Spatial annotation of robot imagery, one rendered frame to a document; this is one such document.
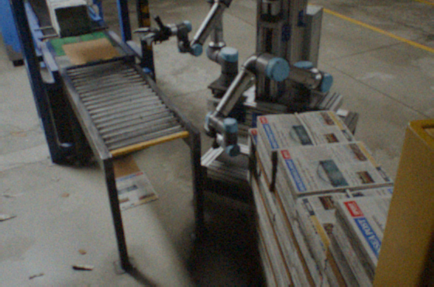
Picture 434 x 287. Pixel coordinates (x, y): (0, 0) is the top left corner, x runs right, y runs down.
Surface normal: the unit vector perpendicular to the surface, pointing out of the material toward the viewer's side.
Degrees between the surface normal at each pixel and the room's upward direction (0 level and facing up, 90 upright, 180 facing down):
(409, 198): 90
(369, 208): 0
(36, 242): 0
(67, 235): 0
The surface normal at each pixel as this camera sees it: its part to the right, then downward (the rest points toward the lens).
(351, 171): -0.02, -0.87
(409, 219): -0.99, 0.08
